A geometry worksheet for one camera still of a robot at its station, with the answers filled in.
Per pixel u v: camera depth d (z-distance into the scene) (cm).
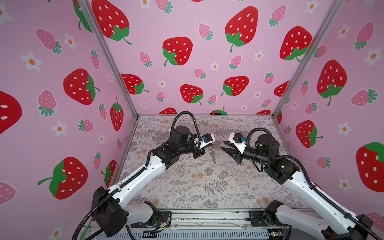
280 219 61
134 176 45
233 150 59
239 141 54
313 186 44
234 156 59
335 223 40
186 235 70
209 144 61
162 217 75
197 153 64
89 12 69
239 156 58
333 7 70
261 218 73
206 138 58
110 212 38
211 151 74
